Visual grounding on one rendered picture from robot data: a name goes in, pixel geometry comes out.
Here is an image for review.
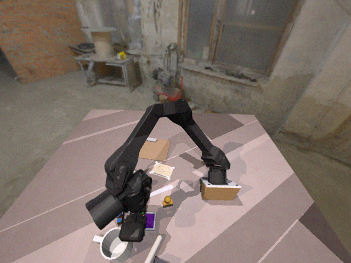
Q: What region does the orange stamp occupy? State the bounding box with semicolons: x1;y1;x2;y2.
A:
162;196;173;208

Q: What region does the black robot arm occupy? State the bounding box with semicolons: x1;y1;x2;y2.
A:
86;99;230;230

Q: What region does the tan clipboard with silver clip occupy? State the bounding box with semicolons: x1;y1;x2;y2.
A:
138;138;171;162

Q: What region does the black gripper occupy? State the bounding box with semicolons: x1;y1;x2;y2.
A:
119;177;152;242

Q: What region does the cream paper card taped down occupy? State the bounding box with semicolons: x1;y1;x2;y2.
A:
149;162;175;180

